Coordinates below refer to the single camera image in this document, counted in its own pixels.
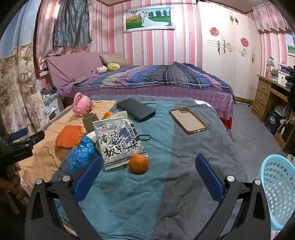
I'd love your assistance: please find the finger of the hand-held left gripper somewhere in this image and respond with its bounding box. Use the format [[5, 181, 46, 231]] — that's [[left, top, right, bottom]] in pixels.
[[14, 130, 46, 150], [0, 128, 29, 145]]

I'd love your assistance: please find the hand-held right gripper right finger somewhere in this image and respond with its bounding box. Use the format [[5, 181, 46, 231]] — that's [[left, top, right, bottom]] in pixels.
[[195, 154, 271, 240]]

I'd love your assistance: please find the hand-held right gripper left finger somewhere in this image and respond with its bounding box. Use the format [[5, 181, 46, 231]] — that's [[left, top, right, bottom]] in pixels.
[[24, 155, 104, 240]]

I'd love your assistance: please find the blue plastic shoe cover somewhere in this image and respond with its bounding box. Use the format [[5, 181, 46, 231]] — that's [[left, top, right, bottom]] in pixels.
[[78, 136, 97, 150], [65, 148, 98, 173]]

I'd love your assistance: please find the orange face mask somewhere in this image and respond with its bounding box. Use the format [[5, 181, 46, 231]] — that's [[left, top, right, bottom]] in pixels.
[[55, 125, 85, 147]]

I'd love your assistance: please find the dark printed snack packet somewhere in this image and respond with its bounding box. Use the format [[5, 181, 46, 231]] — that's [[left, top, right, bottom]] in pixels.
[[92, 117, 148, 171]]

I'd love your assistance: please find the large tangerine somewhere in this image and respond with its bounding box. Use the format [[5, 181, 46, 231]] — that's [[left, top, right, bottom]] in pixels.
[[128, 153, 149, 174]]

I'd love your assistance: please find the grey cylindrical cup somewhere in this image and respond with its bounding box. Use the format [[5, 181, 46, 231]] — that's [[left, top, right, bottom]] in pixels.
[[82, 113, 99, 134]]

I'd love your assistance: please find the light blue plastic basket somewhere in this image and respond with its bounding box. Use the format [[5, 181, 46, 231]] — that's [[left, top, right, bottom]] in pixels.
[[258, 154, 295, 233]]

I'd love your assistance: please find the pale paper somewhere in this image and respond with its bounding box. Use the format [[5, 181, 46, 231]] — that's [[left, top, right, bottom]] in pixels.
[[108, 111, 129, 120]]

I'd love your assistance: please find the person's left hand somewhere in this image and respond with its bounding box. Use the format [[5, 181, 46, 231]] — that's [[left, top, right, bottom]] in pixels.
[[0, 162, 25, 199]]

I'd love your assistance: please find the pale green cloth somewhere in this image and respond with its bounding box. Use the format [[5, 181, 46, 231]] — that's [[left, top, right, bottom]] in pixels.
[[42, 92, 58, 103]]

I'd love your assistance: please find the floral curtain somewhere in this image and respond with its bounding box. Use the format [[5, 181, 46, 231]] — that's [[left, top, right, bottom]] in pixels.
[[0, 0, 50, 148]]

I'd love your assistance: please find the pink piggy bank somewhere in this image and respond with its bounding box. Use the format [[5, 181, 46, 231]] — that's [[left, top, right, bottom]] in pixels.
[[72, 92, 93, 117]]

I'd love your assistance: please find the tan phone case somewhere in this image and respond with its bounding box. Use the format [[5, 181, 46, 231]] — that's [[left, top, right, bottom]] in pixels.
[[169, 106, 208, 135]]

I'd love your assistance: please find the black textured wallet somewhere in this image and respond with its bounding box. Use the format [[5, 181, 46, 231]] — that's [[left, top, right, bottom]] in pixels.
[[116, 98, 156, 123]]

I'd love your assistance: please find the black paper bag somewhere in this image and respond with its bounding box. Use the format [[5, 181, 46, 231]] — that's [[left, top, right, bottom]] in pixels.
[[264, 110, 284, 135]]

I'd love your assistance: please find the purple bed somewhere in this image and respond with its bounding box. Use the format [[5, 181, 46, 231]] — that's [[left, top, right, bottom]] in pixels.
[[45, 51, 235, 130]]

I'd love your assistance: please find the wooden desk with drawers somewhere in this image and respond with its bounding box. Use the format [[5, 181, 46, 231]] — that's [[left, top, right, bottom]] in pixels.
[[252, 74, 295, 151]]

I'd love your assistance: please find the pink patterned curtain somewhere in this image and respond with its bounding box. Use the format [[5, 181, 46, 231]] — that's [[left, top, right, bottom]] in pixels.
[[34, 0, 91, 70]]

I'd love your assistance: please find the white wardrobe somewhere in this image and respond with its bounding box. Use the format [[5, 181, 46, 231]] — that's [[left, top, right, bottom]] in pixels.
[[198, 2, 261, 101]]

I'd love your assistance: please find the striped purple blue quilt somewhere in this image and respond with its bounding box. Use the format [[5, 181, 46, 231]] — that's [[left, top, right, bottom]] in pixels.
[[74, 62, 233, 93]]

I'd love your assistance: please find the brown pillow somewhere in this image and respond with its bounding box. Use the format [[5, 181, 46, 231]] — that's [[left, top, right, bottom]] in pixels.
[[100, 53, 130, 68]]

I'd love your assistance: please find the grey shiny curtain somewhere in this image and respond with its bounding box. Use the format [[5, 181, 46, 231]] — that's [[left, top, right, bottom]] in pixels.
[[53, 0, 92, 48]]

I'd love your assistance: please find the white box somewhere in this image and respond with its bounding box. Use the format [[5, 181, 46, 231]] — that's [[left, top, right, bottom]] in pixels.
[[277, 69, 288, 85]]

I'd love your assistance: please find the black hanging coat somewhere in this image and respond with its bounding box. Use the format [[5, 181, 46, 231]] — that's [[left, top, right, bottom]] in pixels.
[[285, 66, 295, 120]]

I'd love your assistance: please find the silver desk lamp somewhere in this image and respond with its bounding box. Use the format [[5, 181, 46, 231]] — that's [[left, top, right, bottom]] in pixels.
[[265, 59, 275, 78]]

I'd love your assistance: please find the small framed outdoor portrait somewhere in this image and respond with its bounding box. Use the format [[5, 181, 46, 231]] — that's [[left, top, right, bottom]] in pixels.
[[286, 35, 295, 56]]

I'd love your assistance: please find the framed wedding picture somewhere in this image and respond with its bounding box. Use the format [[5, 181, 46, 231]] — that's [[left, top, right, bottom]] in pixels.
[[122, 6, 176, 33]]

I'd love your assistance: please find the pink window valance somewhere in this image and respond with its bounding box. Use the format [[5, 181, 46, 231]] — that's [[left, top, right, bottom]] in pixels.
[[252, 3, 294, 35]]

